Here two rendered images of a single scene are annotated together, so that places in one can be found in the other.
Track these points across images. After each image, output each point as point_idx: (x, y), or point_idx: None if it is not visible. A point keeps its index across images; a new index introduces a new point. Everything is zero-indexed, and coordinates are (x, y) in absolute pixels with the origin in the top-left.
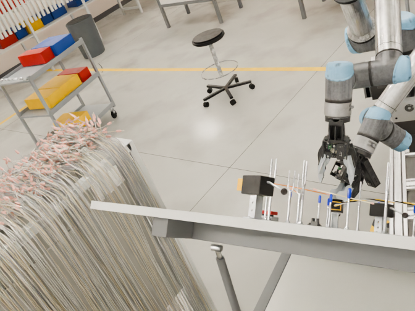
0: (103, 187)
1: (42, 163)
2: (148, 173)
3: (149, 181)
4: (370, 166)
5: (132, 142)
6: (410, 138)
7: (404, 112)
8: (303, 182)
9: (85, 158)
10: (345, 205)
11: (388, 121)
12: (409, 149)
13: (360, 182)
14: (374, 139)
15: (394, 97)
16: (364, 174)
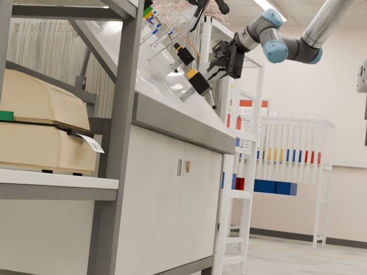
0: (223, 84)
1: (167, 3)
2: (206, 47)
3: (203, 53)
4: (234, 52)
5: (209, 17)
6: (274, 47)
7: (360, 77)
8: (165, 7)
9: (201, 29)
10: (204, 75)
11: (266, 20)
12: (365, 140)
13: (178, 18)
14: (247, 29)
15: (311, 22)
16: (226, 55)
